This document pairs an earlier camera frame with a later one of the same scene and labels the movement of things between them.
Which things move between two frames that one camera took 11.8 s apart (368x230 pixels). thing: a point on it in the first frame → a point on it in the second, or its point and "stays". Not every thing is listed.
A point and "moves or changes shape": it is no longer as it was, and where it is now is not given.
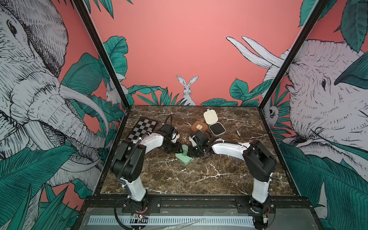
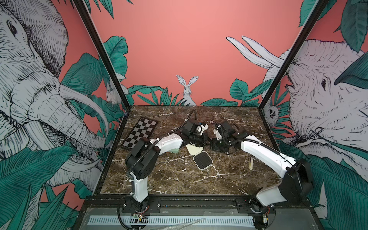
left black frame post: [86, 18] stays
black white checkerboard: [143, 126] stays
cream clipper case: [211, 118] → [201, 158]
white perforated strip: [174, 221] stays
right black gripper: [190, 154] → [213, 144]
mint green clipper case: [183, 156] moves or changes shape
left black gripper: [177, 148] → [203, 140]
